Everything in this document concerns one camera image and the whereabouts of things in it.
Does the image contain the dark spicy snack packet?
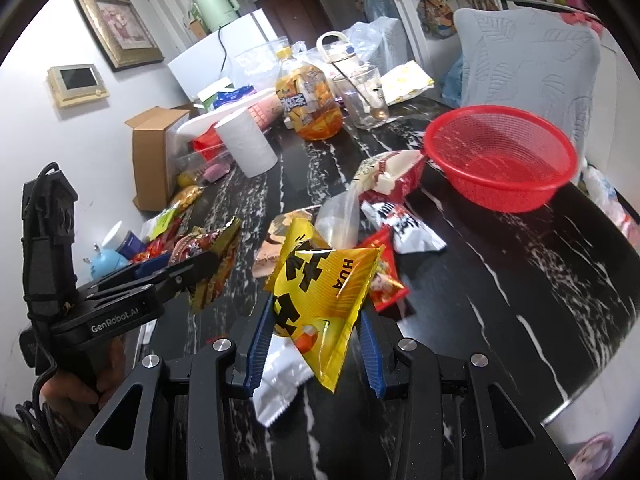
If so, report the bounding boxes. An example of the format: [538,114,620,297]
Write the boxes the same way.
[168,217,242,313]

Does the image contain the plain white packet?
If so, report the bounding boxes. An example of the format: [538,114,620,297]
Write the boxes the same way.
[252,335,314,427]

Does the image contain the pink seaweed roll packet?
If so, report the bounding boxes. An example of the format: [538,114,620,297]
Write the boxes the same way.
[252,206,318,278]

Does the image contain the yellow black snack packet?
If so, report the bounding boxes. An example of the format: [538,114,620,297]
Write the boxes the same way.
[266,218,382,391]

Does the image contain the red cartoon snack packet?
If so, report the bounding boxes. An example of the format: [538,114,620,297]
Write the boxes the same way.
[358,226,409,312]

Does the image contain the clear zip bag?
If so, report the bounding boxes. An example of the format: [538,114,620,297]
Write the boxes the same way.
[314,186,360,249]

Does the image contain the white black snack packet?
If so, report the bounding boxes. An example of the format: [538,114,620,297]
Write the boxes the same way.
[360,200,447,255]

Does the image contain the red white snack bag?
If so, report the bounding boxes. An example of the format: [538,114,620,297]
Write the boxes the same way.
[352,150,426,204]

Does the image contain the person left hand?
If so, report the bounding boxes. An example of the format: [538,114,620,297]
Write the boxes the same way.
[41,338,126,430]

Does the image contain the blue round gadget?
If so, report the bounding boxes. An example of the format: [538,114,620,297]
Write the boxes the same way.
[87,247,129,280]

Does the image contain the white paper towel roll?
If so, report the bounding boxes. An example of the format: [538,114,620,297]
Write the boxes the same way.
[214,107,278,178]

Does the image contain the brown cardboard box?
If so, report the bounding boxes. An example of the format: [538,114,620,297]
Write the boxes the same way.
[125,106,190,212]

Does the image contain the iced tea bottle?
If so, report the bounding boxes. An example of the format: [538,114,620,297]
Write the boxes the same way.
[274,47,343,141]

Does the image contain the clear glass cup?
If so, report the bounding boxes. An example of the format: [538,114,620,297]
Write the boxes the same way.
[333,65,390,130]

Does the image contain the red plastic basket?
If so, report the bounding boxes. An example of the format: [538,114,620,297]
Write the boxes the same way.
[423,105,578,214]

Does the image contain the framed picture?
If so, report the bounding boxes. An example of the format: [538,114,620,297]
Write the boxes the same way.
[74,0,164,72]

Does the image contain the green electric kettle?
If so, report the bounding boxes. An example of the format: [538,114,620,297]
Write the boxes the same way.
[190,0,240,32]

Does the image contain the wall intercom panel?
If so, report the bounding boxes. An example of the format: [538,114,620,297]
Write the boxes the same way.
[47,64,110,108]

